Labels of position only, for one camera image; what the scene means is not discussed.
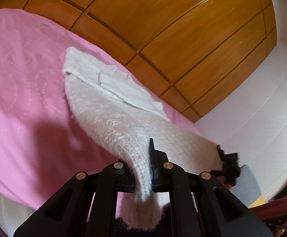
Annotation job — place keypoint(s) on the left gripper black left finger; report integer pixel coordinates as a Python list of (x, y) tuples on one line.
[(84, 206)]

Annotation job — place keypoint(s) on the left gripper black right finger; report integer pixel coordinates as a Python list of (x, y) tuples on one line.
[(199, 205)]

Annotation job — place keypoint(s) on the white knitted sweater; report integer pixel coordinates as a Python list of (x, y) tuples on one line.
[(122, 117)]

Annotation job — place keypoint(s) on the pink bedspread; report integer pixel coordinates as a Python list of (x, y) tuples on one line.
[(41, 144)]

